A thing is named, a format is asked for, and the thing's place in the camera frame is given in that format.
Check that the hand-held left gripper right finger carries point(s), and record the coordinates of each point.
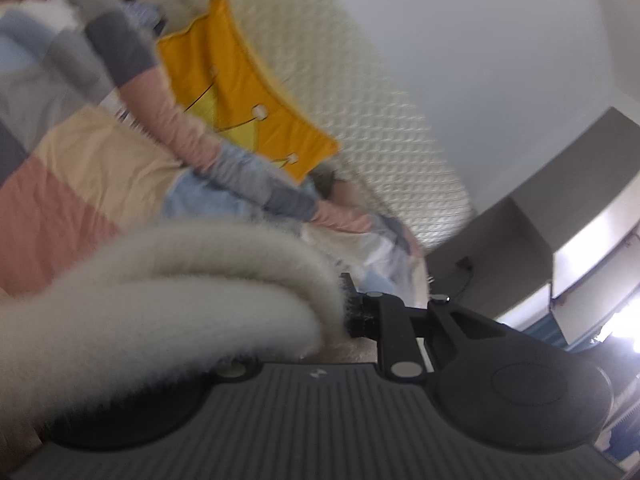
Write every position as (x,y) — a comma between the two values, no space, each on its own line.
(392,325)

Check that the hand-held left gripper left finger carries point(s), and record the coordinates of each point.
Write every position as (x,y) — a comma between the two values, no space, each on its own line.
(232,373)

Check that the striped fleece blanket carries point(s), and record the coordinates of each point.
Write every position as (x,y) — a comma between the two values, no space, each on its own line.
(150,300)

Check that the dark cloth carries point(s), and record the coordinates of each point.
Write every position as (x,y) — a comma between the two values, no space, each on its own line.
(327,185)

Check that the cream quilted headboard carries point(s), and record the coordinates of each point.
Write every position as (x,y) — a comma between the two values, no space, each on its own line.
(350,85)

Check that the grey wooden cabinet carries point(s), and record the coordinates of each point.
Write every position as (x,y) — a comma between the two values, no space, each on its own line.
(575,160)

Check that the patchwork quilt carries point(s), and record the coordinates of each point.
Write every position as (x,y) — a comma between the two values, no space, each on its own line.
(75,170)

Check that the yellow crown print pillow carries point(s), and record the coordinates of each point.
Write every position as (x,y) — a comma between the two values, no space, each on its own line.
(230,75)

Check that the grey and white object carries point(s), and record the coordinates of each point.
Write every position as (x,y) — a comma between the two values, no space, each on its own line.
(145,15)

